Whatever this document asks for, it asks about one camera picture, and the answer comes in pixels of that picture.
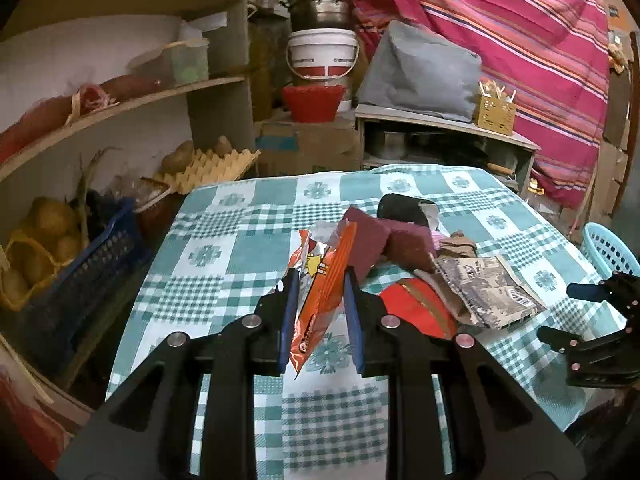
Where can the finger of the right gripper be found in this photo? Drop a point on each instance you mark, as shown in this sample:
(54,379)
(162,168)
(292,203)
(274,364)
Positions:
(558,340)
(587,292)

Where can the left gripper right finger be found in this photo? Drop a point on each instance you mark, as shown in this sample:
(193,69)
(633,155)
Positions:
(453,411)

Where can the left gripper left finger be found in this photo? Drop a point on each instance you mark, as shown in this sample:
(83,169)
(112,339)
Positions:
(146,427)

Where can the grey printed paper packet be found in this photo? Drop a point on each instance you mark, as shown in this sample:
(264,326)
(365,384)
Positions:
(483,292)

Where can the brown wrapper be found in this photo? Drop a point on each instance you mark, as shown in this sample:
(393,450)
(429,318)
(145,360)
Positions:
(457,245)

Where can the red gold packet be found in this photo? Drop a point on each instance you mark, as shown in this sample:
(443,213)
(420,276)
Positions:
(415,302)

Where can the pink wrapper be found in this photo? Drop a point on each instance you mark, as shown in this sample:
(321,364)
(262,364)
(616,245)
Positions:
(437,238)

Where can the black foil packet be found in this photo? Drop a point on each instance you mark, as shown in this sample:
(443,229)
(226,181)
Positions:
(419,211)

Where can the maroon packet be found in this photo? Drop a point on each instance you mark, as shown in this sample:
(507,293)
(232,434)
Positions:
(407,245)

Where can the orange red chip wrapper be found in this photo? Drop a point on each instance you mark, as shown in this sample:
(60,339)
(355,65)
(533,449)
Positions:
(321,267)

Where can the light blue plastic basket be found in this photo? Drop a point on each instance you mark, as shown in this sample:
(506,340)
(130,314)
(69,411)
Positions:
(607,252)

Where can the blue plastic crate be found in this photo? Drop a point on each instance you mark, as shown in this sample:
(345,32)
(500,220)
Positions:
(56,317)

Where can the rolling pin wooden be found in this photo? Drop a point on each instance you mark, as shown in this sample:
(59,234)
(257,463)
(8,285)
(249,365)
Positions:
(497,169)

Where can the yellow utensil holder box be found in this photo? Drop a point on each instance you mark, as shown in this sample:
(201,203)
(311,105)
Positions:
(495,115)

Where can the green checkered tablecloth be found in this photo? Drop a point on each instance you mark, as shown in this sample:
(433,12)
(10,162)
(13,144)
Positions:
(230,243)

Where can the yellow mesh potato bag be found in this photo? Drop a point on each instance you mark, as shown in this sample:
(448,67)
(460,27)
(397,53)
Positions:
(46,241)

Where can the grey low shelf unit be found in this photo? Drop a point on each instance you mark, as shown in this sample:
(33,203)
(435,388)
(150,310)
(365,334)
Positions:
(392,136)

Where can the yellow egg tray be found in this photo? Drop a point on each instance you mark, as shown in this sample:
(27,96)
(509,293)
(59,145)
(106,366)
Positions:
(208,168)

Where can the striped magenta cloth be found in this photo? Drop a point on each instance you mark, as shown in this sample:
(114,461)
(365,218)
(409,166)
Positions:
(552,53)

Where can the grey fabric bag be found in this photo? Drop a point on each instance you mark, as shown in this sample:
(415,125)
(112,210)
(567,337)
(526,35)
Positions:
(419,72)

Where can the cardboard box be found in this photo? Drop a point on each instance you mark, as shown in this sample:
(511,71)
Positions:
(292,148)

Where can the red plastic basin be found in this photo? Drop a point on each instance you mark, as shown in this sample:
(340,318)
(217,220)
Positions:
(313,104)

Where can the white plastic bucket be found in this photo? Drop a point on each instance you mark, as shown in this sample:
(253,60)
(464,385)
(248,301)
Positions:
(322,53)

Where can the wooden curved shelf rack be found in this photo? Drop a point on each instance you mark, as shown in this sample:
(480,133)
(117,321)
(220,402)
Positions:
(76,126)

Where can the clear plastic container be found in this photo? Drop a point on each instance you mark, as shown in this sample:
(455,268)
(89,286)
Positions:
(176,64)

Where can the steel cooking pot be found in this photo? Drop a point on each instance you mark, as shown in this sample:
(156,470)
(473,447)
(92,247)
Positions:
(311,14)

